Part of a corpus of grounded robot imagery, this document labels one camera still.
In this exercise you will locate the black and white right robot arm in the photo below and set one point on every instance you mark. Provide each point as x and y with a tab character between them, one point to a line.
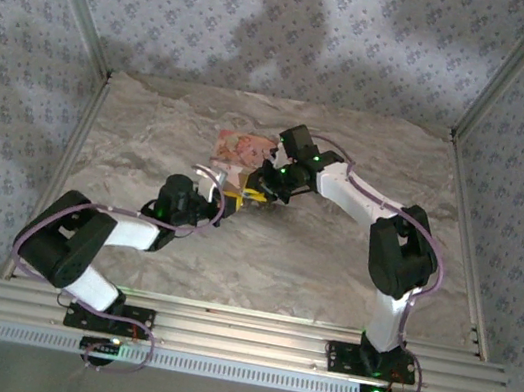
349	191

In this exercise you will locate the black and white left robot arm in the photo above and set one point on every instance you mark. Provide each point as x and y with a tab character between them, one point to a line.
133	234

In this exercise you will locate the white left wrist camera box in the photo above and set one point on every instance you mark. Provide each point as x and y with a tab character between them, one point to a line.
211	179

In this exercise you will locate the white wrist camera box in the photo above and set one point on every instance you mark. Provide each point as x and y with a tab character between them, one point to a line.
211	179
272	153

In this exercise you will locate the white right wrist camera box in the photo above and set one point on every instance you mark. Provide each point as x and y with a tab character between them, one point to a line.
272	153

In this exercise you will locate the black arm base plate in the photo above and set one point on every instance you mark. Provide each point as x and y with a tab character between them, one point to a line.
345	358
138	324

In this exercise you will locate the aluminium mounting rail beam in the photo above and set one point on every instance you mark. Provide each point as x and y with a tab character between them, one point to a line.
242	335

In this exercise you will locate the aluminium table side rail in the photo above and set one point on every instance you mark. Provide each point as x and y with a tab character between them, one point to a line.
469	243

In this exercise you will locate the aluminium frame post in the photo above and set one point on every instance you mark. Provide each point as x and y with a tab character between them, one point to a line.
509	72

